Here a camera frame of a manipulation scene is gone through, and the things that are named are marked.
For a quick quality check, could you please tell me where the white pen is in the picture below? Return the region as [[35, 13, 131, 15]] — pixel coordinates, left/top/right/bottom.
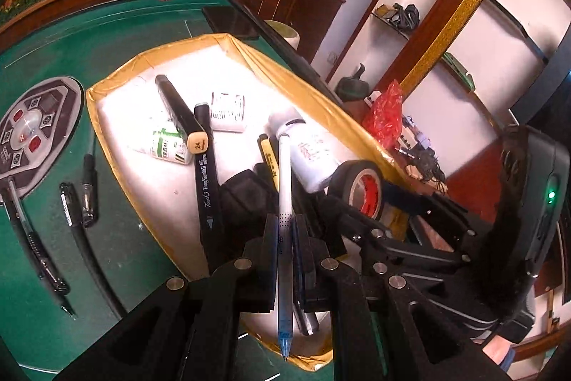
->
[[278, 134, 293, 360]]

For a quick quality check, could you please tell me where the black round mesh cap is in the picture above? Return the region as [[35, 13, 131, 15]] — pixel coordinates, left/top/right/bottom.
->
[[220, 169, 276, 242]]

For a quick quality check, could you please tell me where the black tape roll red core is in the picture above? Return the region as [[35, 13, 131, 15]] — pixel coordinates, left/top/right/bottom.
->
[[328, 160, 384, 220]]

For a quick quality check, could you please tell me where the white cylindrical bottle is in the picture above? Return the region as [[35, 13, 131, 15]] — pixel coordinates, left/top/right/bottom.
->
[[268, 107, 356, 194]]

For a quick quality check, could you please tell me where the black marker white cap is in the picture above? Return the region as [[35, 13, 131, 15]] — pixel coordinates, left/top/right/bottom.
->
[[194, 104, 223, 275]]

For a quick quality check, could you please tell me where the white green-label pill bottle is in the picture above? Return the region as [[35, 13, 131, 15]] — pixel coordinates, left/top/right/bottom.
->
[[149, 130, 193, 165]]

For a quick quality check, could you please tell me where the black marker yellow cap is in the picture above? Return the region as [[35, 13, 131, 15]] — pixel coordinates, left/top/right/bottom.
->
[[257, 134, 280, 190]]

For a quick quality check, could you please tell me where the person's right hand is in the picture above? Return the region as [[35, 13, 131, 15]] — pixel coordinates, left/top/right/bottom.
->
[[483, 336, 516, 372]]

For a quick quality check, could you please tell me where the yellow-edged white tray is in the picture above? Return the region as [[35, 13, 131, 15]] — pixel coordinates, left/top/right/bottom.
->
[[85, 33, 411, 371]]

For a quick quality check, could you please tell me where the black pen on table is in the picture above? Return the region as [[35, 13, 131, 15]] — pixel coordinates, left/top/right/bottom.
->
[[155, 74, 209, 155]]

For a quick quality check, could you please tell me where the red plastic bag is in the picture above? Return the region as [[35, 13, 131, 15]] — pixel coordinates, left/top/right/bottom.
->
[[362, 80, 403, 149]]

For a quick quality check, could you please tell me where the black gel pen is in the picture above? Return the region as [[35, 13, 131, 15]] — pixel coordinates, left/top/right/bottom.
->
[[1, 176, 76, 320]]

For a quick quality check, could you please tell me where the round mahjong table control panel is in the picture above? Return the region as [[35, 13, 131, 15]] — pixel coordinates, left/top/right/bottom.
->
[[1, 76, 84, 198]]

